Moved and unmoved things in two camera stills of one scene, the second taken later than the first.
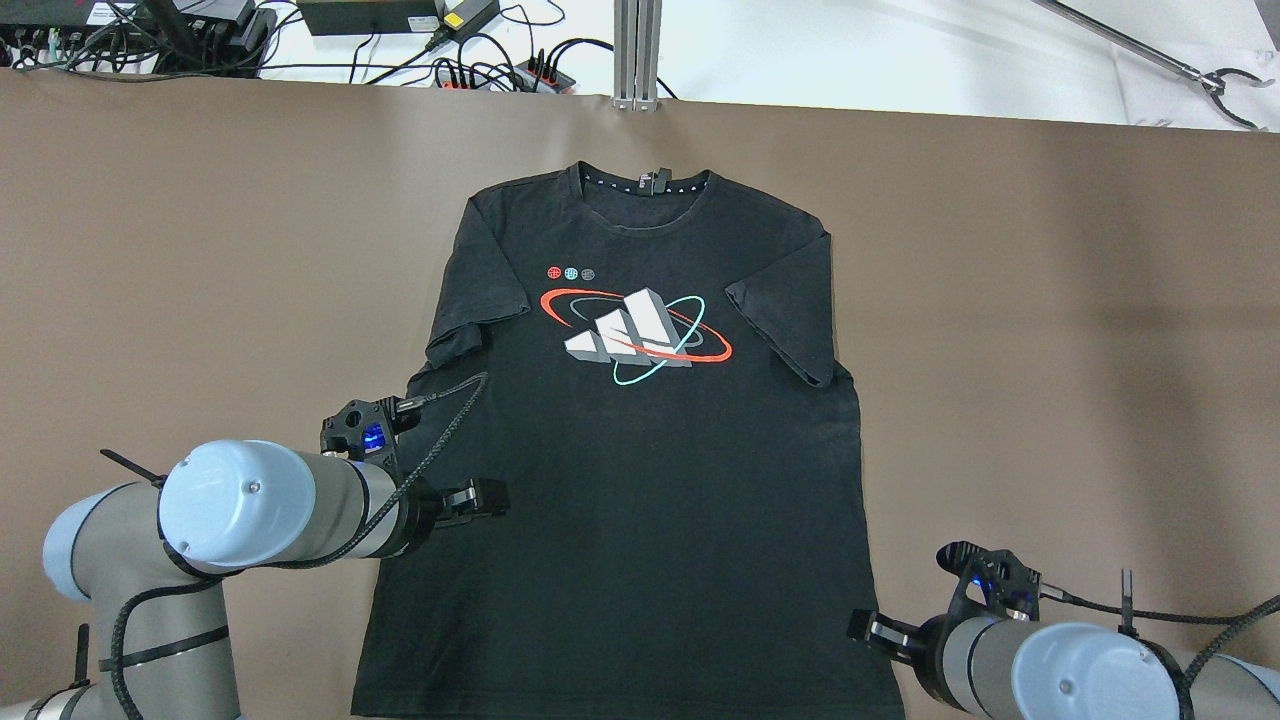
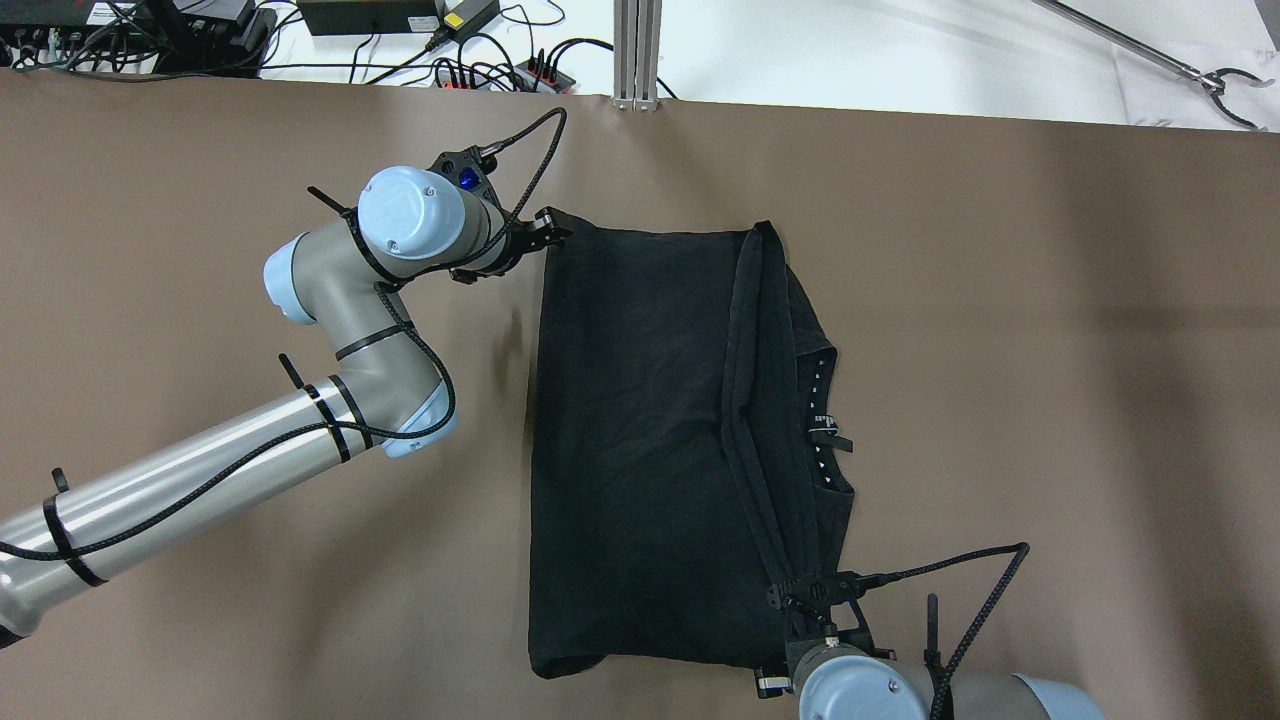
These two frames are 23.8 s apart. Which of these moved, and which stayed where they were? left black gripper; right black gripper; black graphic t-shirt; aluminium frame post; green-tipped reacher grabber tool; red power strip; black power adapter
Moved: left black gripper; right black gripper; black graphic t-shirt
Stayed: aluminium frame post; black power adapter; red power strip; green-tipped reacher grabber tool
